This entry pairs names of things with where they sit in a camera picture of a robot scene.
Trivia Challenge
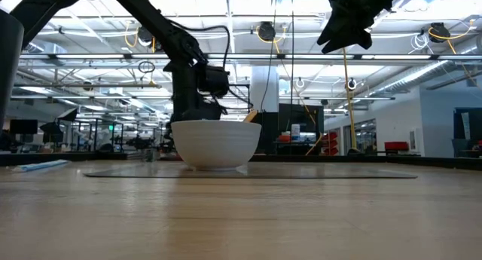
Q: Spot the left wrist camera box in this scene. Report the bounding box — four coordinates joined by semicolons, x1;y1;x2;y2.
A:
197;65;230;99

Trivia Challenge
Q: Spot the blue-handled utensil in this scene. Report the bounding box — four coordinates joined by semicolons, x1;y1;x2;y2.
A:
10;159;72;173

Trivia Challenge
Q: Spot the yellow hanging cable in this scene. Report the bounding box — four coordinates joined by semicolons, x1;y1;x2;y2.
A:
341;47;359;152

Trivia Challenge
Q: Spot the ceiling cord reel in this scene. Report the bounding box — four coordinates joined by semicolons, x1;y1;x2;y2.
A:
257;21;277;43
428;22;452;44
136;25;157;50

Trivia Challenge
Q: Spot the tall black cup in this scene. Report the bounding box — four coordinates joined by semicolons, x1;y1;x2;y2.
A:
0;9;26;135

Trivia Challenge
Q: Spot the black table edge rail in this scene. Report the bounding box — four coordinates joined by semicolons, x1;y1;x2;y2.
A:
0;151;482;170

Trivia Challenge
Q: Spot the white ribbed bowl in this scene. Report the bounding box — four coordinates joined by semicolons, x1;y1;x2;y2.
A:
170;118;263;172

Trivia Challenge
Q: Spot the black metal frame rig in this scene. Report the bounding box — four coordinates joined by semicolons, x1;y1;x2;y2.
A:
228;82;251;111

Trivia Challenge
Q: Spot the white building column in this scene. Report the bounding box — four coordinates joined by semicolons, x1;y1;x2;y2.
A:
250;66;280;114

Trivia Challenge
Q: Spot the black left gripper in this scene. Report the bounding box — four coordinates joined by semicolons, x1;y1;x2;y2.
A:
163;61;227;122

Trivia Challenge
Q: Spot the red drawer stack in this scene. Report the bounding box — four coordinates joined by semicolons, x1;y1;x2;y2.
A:
319;131;340;157

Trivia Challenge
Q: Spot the black cabinet below column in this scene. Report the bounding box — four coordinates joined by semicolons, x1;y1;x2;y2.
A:
255;111;280;156

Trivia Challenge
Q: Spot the black softbox lamp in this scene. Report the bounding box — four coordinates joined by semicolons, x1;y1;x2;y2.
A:
39;122;66;145

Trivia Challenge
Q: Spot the red bin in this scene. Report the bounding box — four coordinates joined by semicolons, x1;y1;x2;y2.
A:
383;141;410;153

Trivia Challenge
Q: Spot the grey table mat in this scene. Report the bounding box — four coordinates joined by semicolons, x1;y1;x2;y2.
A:
82;162;419;179

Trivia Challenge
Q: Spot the thin black hanging cable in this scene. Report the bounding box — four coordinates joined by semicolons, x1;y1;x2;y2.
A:
289;0;296;155

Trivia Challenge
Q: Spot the black monitor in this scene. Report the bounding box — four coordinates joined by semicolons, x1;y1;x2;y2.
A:
9;119;39;136

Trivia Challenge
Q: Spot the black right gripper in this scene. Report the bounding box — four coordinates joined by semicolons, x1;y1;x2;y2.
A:
316;0;382;55

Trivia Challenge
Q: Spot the black upright panel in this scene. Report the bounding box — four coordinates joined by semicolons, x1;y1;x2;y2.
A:
278;103;325;145

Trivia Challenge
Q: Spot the coiled black cable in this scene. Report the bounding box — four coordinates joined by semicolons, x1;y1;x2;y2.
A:
137;60;157;75

